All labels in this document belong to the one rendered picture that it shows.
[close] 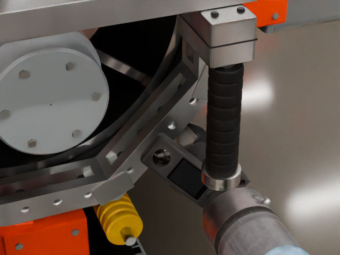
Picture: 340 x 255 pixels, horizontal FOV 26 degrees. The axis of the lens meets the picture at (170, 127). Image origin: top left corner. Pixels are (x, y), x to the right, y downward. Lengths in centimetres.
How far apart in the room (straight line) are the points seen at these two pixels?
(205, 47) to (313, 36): 213
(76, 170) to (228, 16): 43
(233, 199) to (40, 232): 28
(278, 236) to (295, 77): 171
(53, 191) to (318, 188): 115
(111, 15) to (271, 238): 34
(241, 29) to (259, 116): 162
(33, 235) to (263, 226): 33
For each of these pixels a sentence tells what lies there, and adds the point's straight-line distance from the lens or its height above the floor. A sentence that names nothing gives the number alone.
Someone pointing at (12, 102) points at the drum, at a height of 86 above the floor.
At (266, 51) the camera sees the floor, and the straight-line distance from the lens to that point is 271.
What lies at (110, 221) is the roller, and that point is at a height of 53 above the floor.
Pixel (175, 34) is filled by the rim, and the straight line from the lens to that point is 106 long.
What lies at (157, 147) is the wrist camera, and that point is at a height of 70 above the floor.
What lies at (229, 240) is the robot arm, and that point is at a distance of 90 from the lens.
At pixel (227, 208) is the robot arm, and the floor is 66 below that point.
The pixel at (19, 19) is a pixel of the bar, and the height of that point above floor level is 97.
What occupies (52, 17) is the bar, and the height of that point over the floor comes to 97.
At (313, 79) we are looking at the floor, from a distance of 256.
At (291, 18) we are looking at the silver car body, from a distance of 116.
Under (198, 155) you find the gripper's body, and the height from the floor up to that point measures 66.
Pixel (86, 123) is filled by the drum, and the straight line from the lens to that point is 80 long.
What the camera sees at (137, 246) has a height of 17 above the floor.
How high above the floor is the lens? 125
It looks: 34 degrees down
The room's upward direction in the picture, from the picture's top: straight up
